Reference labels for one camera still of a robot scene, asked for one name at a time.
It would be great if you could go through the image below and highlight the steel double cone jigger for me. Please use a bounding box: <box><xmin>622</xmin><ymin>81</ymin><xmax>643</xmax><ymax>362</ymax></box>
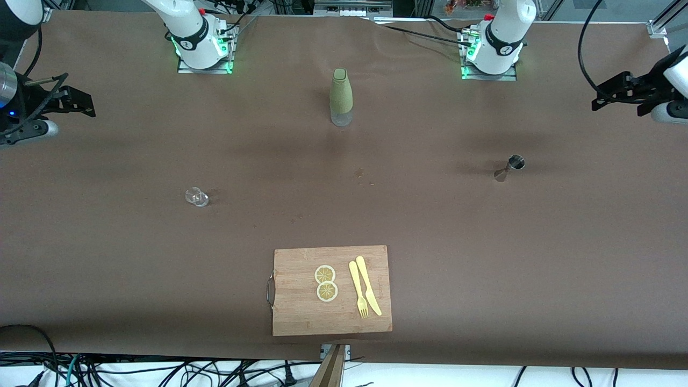
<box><xmin>493</xmin><ymin>154</ymin><xmax>525</xmax><ymax>183</ymax></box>

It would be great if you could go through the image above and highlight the olive green sleeved bottle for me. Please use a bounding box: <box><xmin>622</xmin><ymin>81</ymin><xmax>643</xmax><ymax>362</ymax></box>
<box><xmin>329</xmin><ymin>68</ymin><xmax>354</xmax><ymax>127</ymax></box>

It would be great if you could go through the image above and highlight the yellow plastic knife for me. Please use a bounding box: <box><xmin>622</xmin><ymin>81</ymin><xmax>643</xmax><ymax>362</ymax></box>
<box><xmin>355</xmin><ymin>256</ymin><xmax>383</xmax><ymax>317</ymax></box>

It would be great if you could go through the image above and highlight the yellow plastic fork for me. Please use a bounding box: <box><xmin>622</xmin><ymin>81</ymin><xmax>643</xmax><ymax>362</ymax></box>
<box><xmin>348</xmin><ymin>261</ymin><xmax>369</xmax><ymax>319</ymax></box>

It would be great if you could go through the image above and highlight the wooden plank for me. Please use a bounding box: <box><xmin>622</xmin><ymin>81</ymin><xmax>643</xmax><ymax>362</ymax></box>
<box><xmin>311</xmin><ymin>345</ymin><xmax>347</xmax><ymax>387</ymax></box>

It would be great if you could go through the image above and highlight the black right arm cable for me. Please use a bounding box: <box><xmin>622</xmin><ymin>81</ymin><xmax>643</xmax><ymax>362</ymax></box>
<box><xmin>21</xmin><ymin>27</ymin><xmax>70</xmax><ymax>124</ymax></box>

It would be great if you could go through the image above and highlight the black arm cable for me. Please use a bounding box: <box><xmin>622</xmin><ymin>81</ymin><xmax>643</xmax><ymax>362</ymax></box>
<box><xmin>578</xmin><ymin>0</ymin><xmax>667</xmax><ymax>103</ymax></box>
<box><xmin>21</xmin><ymin>27</ymin><xmax>70</xmax><ymax>124</ymax></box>

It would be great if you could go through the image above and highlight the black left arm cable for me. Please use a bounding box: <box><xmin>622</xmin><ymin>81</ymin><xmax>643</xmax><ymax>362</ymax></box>
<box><xmin>578</xmin><ymin>0</ymin><xmax>667</xmax><ymax>103</ymax></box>

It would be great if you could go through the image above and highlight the aluminium frame profile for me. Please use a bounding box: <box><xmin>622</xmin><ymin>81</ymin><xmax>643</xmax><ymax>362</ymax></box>
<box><xmin>648</xmin><ymin>0</ymin><xmax>688</xmax><ymax>38</ymax></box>

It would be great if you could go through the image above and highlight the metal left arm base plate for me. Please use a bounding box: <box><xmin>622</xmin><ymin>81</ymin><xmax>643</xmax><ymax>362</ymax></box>
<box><xmin>460</xmin><ymin>27</ymin><xmax>519</xmax><ymax>81</ymax></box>

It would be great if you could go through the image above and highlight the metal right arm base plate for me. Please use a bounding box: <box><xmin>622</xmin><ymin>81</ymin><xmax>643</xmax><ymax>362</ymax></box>
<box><xmin>177</xmin><ymin>21</ymin><xmax>240</xmax><ymax>75</ymax></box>

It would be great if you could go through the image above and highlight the black cable on tabletop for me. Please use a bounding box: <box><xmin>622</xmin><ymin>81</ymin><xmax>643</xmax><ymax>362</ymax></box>
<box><xmin>371</xmin><ymin>15</ymin><xmax>474</xmax><ymax>44</ymax></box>

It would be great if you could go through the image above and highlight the tangle of black floor cables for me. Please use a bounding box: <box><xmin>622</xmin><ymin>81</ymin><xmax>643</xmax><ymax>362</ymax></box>
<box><xmin>0</xmin><ymin>352</ymin><xmax>302</xmax><ymax>387</ymax></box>

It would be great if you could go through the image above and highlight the grey metal rail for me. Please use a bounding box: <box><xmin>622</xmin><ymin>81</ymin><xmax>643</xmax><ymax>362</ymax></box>
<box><xmin>314</xmin><ymin>0</ymin><xmax>393</xmax><ymax>12</ymax></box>

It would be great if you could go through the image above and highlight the wooden cutting board, metal handle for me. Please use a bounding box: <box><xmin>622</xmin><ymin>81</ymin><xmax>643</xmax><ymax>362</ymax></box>
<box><xmin>267</xmin><ymin>245</ymin><xmax>393</xmax><ymax>337</ymax></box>

